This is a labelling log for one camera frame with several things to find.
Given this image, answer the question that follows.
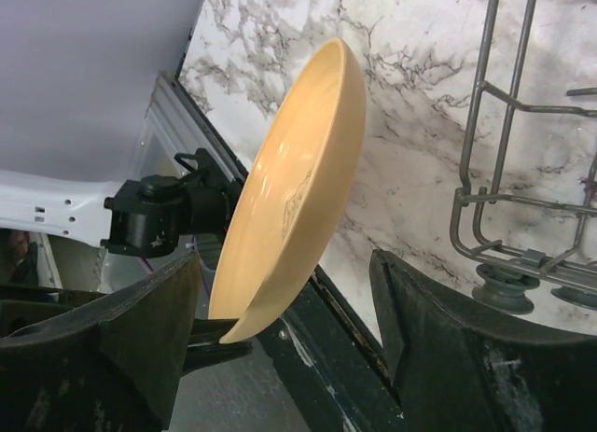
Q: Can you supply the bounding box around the grey wire dish rack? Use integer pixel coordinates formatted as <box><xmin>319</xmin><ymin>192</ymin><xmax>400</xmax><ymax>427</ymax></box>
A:
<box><xmin>450</xmin><ymin>0</ymin><xmax>596</xmax><ymax>314</ymax></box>

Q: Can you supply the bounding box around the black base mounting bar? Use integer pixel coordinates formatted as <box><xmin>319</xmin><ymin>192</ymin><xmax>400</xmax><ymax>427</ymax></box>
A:
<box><xmin>257</xmin><ymin>217</ymin><xmax>407</xmax><ymax>431</ymax></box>

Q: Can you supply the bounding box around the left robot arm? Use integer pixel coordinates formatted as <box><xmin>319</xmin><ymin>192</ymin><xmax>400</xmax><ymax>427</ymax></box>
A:
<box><xmin>1</xmin><ymin>148</ymin><xmax>234</xmax><ymax>259</ymax></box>

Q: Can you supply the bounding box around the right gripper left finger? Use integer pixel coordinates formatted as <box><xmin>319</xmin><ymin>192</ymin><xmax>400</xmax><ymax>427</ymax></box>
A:
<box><xmin>1</xmin><ymin>252</ymin><xmax>201</xmax><ymax>431</ymax></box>

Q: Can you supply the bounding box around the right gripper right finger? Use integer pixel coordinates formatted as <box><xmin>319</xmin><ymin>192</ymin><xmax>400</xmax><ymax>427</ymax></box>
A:
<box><xmin>368</xmin><ymin>249</ymin><xmax>596</xmax><ymax>431</ymax></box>

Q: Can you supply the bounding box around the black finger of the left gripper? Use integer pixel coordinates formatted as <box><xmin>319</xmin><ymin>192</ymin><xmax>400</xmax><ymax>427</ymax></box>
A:
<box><xmin>184</xmin><ymin>319</ymin><xmax>253</xmax><ymax>371</ymax></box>

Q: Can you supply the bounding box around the plain orange plate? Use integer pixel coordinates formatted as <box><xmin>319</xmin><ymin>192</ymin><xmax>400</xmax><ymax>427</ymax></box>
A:
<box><xmin>208</xmin><ymin>38</ymin><xmax>367</xmax><ymax>344</ymax></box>

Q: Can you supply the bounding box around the aluminium rail frame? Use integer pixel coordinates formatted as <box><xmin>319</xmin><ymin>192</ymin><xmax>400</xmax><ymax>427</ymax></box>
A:
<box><xmin>131</xmin><ymin>72</ymin><xmax>246</xmax><ymax>180</ymax></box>

